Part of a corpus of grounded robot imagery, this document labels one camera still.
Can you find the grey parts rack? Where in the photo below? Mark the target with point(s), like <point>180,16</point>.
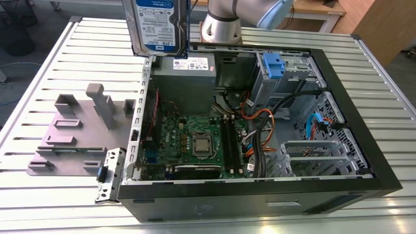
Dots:
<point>86,136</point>

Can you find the hard disk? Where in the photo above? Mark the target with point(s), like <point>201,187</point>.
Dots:
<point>156,24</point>

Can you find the wooden cabinet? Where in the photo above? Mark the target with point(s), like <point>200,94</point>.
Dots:
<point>382,29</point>

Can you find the silver card retention bracket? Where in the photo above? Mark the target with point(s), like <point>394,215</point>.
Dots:
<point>113,170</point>

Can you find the silver CPU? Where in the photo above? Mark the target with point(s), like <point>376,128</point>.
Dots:
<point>201,145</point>

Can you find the silver drive cage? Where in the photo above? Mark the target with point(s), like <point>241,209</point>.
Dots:
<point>278,85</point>

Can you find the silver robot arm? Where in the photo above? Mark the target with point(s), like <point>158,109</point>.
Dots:
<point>220,26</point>

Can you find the CPU socket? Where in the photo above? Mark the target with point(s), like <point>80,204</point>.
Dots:
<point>201,134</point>

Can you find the blue drive cage latch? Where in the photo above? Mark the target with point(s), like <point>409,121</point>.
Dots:
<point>274,65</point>

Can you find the black RAM slot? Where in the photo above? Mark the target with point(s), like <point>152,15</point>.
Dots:
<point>236,143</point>
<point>228,143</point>

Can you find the wooden desk white frame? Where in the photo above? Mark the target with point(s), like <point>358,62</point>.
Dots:
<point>320,11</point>

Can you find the green motherboard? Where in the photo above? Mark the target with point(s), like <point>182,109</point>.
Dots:
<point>174,126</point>

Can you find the silver disk bay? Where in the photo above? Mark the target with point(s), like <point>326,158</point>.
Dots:
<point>312,158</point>

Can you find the grey power supply unit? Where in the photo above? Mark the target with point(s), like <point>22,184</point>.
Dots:
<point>181,92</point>

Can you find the black open PC case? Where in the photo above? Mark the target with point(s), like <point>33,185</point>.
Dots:
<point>226,202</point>

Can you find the black graphics card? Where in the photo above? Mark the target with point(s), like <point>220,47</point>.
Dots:
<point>197,170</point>

